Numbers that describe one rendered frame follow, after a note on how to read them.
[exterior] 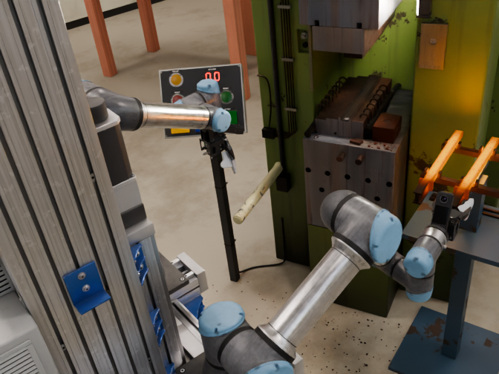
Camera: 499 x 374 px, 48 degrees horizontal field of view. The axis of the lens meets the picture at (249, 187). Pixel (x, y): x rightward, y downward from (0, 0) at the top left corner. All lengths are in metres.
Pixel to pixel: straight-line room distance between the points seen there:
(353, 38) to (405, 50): 0.54
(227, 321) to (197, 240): 1.94
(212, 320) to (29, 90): 0.69
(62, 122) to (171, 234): 2.32
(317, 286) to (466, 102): 1.18
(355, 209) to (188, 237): 2.07
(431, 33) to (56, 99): 1.45
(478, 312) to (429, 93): 1.12
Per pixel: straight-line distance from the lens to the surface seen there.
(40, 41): 1.07
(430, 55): 2.22
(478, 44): 2.20
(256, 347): 1.33
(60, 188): 1.18
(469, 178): 1.96
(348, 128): 2.29
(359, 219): 1.36
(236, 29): 4.52
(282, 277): 3.00
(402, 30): 2.60
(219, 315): 1.41
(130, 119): 1.59
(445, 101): 2.30
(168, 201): 3.67
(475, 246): 2.12
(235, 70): 2.33
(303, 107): 2.49
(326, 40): 2.17
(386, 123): 2.28
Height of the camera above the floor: 2.07
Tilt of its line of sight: 34 degrees down
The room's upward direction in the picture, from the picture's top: 7 degrees counter-clockwise
